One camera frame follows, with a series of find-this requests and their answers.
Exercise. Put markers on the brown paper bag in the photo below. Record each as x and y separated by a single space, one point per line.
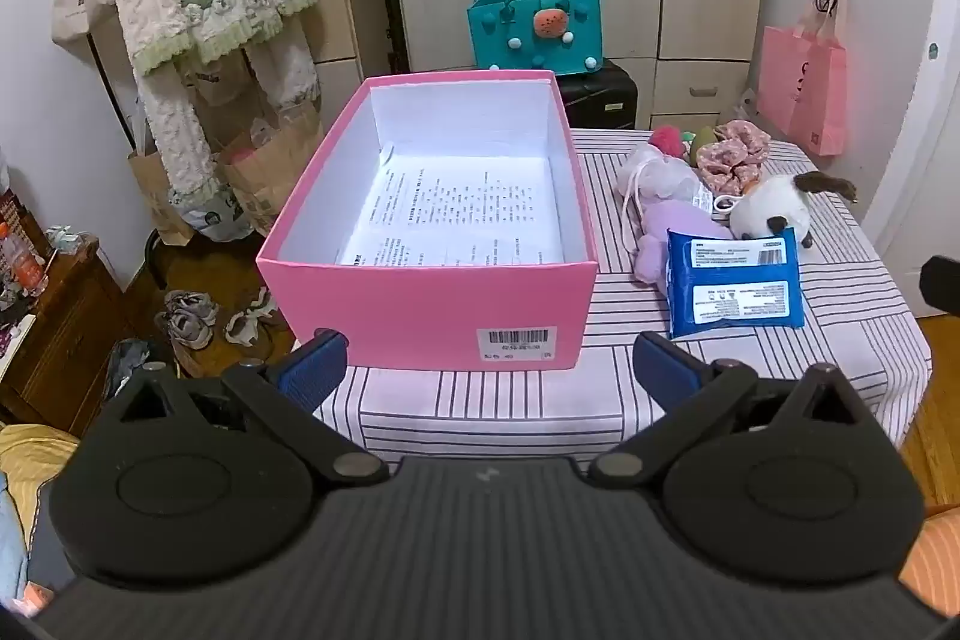
154 197
274 168

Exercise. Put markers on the striped white tablecloth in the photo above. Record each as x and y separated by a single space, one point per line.
825 325

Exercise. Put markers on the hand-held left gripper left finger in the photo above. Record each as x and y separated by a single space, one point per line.
315 364

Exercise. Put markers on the wooden cabinet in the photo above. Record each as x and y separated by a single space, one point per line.
67 325

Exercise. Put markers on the printed paper sheet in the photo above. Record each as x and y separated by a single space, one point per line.
450 212

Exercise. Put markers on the orange striped cloth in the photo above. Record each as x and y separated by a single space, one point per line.
934 557

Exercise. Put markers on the yellow cloth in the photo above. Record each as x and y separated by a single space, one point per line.
34 460

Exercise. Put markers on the green makeup sponge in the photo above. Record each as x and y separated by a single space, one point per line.
703 144

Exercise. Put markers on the grey cloth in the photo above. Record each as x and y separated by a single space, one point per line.
131 366

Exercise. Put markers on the white brown plush dog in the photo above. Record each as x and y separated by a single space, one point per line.
772 209

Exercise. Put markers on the pink strawberry plush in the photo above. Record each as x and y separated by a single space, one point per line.
667 140

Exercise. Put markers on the pink shopping bag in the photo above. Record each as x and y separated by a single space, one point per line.
802 85

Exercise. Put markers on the purple plush toy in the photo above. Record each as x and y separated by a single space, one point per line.
671 227

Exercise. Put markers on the blue wet wipes packet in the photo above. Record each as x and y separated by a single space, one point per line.
735 287

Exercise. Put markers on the teal felt handbag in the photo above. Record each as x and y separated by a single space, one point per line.
495 36

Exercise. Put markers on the pink cardboard box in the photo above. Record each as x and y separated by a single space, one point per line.
420 310

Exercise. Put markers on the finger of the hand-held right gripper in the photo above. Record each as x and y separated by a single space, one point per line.
943 284

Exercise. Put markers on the pink floral cloth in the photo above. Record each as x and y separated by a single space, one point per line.
731 160

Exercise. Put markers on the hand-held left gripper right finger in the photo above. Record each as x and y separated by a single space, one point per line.
664 364

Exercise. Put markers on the black suitcase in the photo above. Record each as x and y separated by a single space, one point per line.
600 94

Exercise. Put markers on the white green paper bag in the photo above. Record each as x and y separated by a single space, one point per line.
214 218

